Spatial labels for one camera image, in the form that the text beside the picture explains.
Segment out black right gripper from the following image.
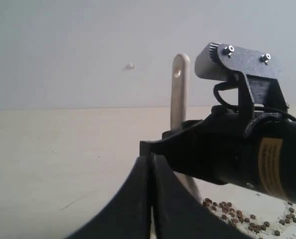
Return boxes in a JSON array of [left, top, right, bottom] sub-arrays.
[[139, 106, 262, 192]]

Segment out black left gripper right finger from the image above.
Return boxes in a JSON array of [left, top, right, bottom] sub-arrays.
[[151, 154, 249, 239]]

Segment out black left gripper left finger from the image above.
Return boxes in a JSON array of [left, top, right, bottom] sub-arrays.
[[68, 156, 151, 239]]

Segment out white wooden brush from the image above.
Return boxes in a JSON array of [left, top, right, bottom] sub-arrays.
[[170, 53, 202, 203]]

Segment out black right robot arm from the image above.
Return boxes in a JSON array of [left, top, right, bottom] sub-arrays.
[[139, 105, 296, 204]]

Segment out brown and white grains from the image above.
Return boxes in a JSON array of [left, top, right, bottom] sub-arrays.
[[201, 198, 296, 239]]

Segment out black camera cable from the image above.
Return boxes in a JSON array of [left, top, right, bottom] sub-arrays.
[[212, 81, 296, 122]]

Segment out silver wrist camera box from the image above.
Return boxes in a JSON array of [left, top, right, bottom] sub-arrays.
[[195, 42, 288, 112]]

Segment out white blob on wall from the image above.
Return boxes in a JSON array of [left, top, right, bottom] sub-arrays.
[[124, 63, 135, 70]]

